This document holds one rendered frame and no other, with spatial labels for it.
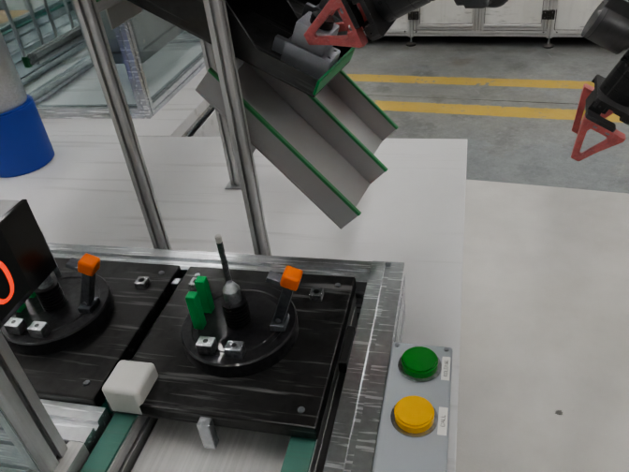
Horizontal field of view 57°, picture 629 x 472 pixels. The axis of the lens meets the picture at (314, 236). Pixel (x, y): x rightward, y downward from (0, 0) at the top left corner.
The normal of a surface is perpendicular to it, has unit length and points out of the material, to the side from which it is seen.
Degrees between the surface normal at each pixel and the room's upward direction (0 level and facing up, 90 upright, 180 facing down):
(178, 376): 0
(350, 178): 45
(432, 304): 0
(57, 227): 0
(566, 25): 90
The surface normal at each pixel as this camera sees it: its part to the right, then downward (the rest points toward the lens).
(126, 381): -0.10, -0.81
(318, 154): 0.58, -0.47
